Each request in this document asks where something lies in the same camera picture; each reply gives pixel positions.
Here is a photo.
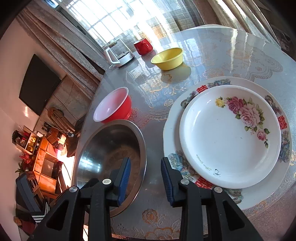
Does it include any large white decorated plate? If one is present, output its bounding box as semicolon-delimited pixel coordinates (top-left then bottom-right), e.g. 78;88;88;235
163;77;294;213

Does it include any small white floral plate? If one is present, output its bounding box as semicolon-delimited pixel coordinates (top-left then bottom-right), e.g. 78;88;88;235
179;85;281;189

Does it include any stainless steel bowl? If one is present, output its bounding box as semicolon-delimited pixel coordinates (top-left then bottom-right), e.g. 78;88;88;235
73;120;147;217

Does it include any yellow bowl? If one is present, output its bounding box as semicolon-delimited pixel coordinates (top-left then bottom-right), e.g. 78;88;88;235
151;48;183;71

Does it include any wooden cabinet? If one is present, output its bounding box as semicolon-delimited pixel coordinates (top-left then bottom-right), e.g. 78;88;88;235
25;133;67;199

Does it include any red plastic bowl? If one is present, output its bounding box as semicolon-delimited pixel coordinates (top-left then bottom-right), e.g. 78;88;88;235
93;87;132;123

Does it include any black television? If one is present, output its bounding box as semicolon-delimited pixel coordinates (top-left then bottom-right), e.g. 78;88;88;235
18;54;61;115

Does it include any glass kettle white base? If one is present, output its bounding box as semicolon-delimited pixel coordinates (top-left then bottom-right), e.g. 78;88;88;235
103;39;134;68

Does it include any red mug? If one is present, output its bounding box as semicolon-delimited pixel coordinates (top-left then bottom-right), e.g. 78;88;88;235
133;38;153;56

